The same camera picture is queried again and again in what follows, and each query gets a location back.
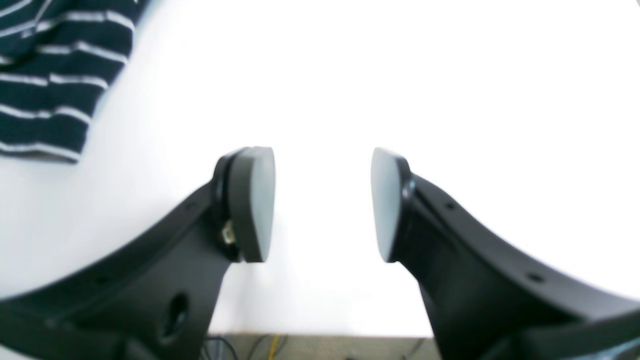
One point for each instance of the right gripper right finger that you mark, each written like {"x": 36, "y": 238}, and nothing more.
{"x": 486, "y": 299}

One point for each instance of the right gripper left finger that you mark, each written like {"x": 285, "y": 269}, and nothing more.
{"x": 154, "y": 298}

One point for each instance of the black white striped t-shirt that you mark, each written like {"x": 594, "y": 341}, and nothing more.
{"x": 58, "y": 59}

